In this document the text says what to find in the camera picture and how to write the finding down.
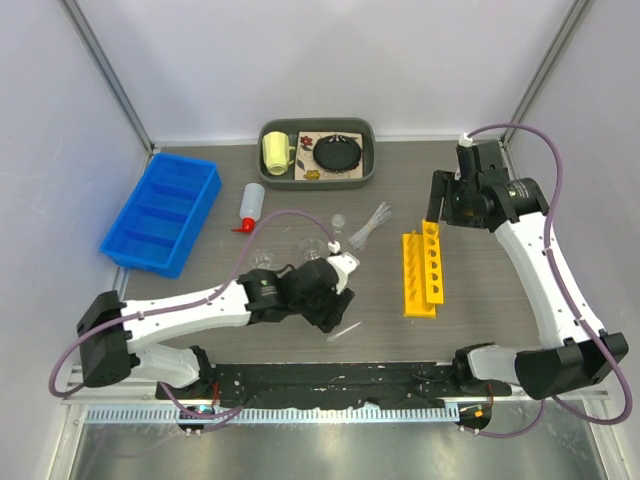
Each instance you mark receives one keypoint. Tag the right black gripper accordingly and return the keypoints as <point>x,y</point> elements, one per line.
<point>443,185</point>

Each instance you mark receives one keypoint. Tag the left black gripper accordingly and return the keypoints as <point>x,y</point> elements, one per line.
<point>329,317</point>

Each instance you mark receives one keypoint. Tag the yellow test tube rack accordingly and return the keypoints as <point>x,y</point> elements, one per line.
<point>423,287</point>

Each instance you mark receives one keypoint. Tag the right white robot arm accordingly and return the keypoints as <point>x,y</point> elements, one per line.
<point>570,334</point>

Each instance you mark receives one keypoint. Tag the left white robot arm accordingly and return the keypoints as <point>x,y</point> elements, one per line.
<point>122,339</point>

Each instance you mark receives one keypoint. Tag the small glass beaker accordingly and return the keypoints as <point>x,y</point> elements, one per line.
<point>311,248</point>

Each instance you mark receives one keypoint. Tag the bundle of plastic pipettes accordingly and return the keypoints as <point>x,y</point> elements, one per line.
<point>382,214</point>

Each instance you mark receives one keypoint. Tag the small glass erlenmeyer flask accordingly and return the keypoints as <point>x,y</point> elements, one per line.
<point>338,225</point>

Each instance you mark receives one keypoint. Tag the tiny glass beaker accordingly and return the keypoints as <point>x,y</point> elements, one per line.
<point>262,259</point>

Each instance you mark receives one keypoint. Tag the black round dish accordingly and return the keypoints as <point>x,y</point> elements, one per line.
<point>337,153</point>

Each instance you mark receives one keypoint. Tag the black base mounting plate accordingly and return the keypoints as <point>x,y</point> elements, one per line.
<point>336,386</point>

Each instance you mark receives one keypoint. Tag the white wash bottle red cap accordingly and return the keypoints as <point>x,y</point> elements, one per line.
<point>251,206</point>

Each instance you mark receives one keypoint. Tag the floral coaster card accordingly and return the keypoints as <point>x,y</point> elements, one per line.
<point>306,169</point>

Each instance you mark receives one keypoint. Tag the grey-green plastic tray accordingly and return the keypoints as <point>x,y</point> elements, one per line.
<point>293,127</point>

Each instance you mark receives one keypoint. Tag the pale yellow mug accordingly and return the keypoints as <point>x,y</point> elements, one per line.
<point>277,153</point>

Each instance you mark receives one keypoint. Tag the blue divided plastic bin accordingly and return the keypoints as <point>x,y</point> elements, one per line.
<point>157,228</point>

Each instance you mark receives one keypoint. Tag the white slotted cable duct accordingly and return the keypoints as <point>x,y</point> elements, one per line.
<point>369,413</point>

